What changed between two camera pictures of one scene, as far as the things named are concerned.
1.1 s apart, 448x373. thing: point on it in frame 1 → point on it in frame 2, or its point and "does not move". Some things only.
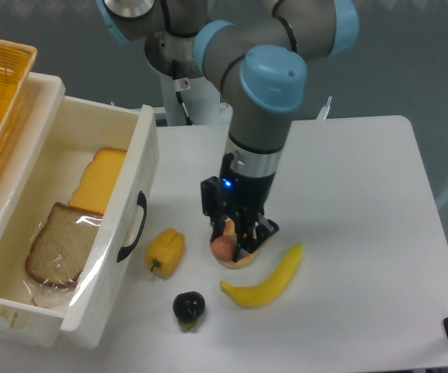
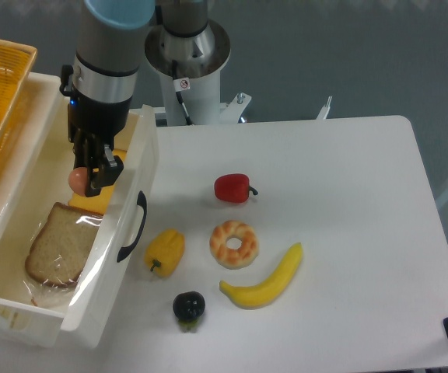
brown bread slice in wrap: (61, 250) does not move
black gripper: (236, 191) → (103, 120)
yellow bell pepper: (165, 252) does not move
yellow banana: (264, 292) does not move
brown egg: (223, 246) → (78, 179)
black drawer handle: (141, 200) does not move
